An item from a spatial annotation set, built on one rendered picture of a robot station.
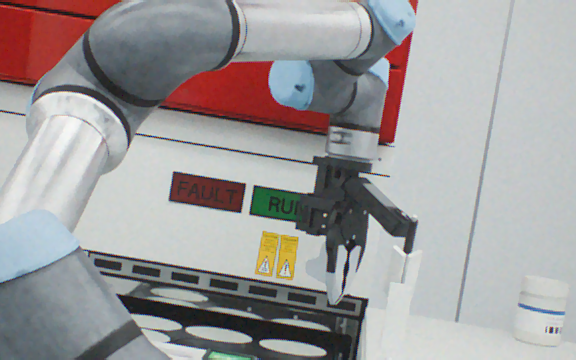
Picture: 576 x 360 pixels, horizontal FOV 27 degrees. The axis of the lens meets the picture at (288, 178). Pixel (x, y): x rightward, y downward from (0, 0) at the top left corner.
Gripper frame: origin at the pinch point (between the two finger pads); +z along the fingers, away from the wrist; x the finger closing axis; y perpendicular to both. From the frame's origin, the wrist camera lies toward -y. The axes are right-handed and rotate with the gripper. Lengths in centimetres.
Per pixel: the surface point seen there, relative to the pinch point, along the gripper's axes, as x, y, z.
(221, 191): -1.5, 25.3, -11.5
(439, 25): -147, 71, -57
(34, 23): 19, 51, -33
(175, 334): 13.3, 18.3, 9.1
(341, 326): -12.1, 5.9, 6.3
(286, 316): -7.7, 13.5, 6.3
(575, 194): -170, 33, -17
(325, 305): -11.4, 9.0, 3.6
